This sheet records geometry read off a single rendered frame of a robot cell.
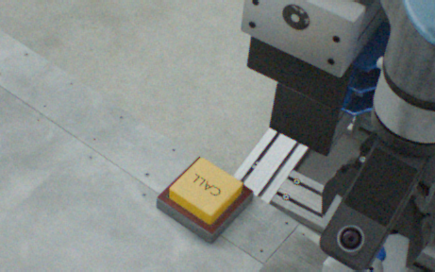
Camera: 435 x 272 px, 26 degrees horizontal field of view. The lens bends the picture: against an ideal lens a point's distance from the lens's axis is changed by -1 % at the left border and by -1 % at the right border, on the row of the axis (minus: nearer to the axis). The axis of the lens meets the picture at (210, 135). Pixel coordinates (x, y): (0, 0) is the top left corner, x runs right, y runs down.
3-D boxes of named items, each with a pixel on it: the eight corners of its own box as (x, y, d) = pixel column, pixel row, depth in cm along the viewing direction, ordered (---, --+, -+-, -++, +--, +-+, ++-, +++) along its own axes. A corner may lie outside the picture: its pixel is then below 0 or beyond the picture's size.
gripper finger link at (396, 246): (437, 261, 91) (441, 195, 85) (407, 302, 88) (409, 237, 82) (409, 248, 93) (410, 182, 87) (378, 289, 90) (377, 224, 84)
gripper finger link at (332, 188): (358, 225, 89) (395, 182, 82) (348, 237, 88) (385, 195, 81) (319, 193, 90) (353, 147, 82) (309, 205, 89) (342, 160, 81)
